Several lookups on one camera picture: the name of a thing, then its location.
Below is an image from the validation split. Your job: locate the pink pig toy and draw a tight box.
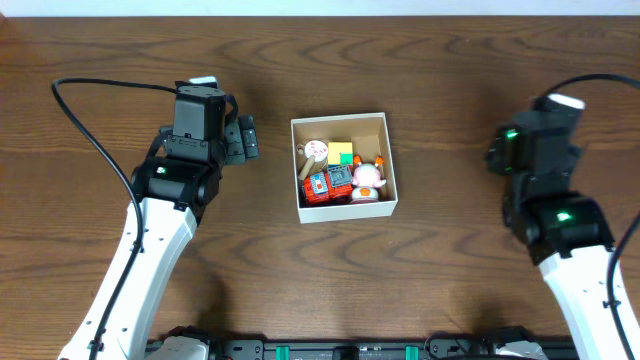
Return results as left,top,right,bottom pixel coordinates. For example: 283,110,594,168
350,154,387,204

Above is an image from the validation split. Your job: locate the pig face rattle drum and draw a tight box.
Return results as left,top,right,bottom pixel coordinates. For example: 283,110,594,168
296,140,329,181

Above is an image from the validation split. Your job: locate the red toy truck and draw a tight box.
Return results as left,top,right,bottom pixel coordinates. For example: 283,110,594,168
302,165,353,206

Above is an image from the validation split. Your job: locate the white cardboard box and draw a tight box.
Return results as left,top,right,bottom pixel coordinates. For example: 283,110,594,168
291,113,398,224

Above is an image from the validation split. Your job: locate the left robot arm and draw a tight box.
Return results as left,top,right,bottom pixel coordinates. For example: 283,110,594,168
60,76,259,359

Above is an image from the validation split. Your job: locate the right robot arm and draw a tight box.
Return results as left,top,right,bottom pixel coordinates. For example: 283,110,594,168
486,93,639,359

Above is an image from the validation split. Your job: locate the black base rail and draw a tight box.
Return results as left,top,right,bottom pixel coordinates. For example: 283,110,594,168
144,326,579,360

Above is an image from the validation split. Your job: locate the multicoloured puzzle cube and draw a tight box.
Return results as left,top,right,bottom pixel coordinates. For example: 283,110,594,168
327,142,354,166

